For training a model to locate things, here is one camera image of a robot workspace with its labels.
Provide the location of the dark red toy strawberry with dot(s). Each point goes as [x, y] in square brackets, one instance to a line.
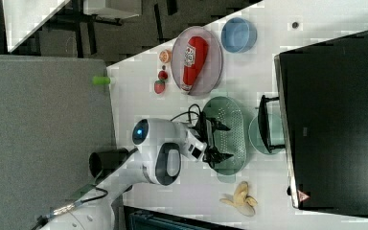
[162, 75]

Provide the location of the green plastic strainer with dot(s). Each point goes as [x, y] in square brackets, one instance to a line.
[231, 141]

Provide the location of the green plastic cup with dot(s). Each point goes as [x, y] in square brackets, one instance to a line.
[275, 131]

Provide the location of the grey round plate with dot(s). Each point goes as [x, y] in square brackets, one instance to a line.
[209, 76]

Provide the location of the peeled toy banana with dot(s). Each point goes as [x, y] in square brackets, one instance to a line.
[241, 200]

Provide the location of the green marker cap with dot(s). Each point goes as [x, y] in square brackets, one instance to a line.
[97, 80]

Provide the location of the black toaster oven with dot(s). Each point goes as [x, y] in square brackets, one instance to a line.
[323, 99]

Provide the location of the red plush ketchup bottle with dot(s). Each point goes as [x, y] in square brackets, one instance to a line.
[195, 54]

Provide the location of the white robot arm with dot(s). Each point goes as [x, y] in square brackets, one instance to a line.
[159, 145]

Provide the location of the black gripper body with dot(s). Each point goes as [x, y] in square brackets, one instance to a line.
[201, 128]

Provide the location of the blue plastic bowl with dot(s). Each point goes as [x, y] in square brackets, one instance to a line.
[238, 35]

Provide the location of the toy orange slice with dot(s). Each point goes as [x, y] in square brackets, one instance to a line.
[165, 56]

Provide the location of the pink toy strawberry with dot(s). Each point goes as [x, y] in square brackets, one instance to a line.
[159, 87]

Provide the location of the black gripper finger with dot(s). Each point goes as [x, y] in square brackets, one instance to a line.
[214, 156]
[218, 125]

